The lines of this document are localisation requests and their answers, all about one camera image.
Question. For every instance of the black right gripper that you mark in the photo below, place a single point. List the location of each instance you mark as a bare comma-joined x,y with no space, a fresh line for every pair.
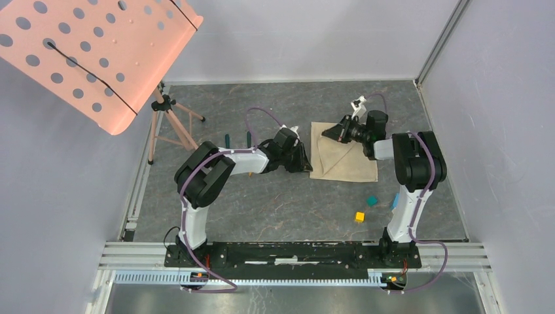
334,133

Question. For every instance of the pink perforated music stand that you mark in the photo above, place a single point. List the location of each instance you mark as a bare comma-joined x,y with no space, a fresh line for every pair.
106,59

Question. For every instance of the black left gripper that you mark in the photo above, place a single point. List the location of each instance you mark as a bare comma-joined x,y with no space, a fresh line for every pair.
303,163

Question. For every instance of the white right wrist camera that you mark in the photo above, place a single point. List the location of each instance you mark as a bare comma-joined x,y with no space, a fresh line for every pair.
359,109

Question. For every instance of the yellow cube block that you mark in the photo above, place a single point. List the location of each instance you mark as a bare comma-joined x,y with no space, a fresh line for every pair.
359,217

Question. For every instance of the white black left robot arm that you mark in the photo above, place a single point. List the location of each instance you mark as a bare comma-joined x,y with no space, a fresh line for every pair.
203,176

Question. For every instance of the aluminium frame rails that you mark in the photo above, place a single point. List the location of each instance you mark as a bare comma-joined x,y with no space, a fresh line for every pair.
167,264

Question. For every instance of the beige cloth napkin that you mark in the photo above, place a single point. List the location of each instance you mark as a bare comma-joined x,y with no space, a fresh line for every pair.
336,161

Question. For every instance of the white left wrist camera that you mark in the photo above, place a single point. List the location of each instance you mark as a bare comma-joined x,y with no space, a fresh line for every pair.
293,129

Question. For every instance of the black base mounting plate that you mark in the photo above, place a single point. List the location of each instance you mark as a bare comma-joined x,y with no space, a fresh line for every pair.
305,259

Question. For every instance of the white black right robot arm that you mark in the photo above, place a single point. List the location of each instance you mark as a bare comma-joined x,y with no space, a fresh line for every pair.
419,168

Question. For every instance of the teal cube block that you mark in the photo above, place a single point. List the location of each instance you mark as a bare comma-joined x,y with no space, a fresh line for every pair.
372,201

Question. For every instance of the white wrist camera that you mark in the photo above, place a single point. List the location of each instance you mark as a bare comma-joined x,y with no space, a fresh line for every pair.
359,109
293,129

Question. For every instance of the blue triangular block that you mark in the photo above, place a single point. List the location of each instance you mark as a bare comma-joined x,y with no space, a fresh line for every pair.
395,201

